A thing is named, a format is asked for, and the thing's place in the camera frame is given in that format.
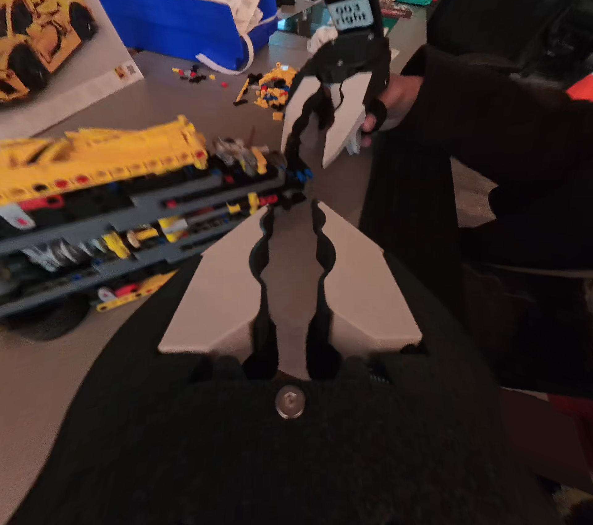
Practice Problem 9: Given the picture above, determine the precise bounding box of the orange striped safety cone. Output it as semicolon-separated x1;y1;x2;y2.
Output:
566;72;593;102

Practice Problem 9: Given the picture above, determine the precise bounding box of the yellow toy brick car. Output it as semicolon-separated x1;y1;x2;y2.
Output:
0;115;316;341

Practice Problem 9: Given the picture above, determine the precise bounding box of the crumpled white paper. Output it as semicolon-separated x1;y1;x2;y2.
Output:
307;24;340;55

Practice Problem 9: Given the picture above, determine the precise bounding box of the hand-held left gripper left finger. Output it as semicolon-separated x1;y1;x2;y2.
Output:
158;205;280;379

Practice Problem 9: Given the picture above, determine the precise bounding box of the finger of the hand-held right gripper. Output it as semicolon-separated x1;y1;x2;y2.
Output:
321;72;373;169
280;75;325;165

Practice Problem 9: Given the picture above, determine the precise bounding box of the white car instruction booklet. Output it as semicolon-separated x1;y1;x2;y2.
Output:
0;0;144;141

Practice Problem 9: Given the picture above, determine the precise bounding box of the scatter of red black bricks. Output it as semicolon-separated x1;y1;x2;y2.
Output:
171;64;230;88

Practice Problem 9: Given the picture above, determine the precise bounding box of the white paper strip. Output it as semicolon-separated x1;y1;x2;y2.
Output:
196;13;279;75

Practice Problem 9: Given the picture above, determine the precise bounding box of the person's black jacket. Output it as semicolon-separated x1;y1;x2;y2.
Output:
459;187;593;396

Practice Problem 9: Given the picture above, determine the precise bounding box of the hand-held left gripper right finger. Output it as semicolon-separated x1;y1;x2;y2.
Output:
306;201;423;379

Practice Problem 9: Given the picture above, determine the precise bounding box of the pile of small bricks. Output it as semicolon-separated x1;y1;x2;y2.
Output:
233;62;298;121

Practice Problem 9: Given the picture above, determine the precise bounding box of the black dimpled mat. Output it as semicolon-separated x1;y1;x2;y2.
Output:
359;136;466;326

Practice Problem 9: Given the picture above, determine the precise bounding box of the person's right hand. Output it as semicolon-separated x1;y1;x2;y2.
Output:
360;73;425;148

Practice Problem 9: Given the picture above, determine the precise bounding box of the black grey brick assembly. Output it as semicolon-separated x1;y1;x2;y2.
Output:
278;161;315;210

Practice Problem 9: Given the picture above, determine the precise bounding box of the blue plastic bin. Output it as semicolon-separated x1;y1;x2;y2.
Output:
87;0;279;71

